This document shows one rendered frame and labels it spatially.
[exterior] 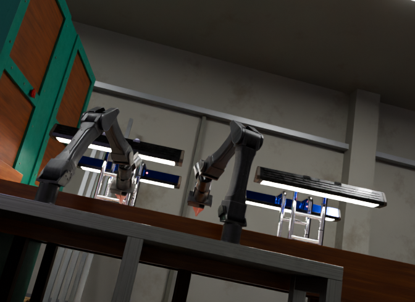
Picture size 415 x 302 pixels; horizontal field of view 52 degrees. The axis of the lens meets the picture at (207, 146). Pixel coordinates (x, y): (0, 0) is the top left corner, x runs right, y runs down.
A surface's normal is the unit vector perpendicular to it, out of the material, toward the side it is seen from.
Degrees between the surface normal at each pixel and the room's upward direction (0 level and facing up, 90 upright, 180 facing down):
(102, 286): 90
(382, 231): 90
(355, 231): 90
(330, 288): 90
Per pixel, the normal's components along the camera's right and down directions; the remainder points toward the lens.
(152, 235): 0.18, -0.26
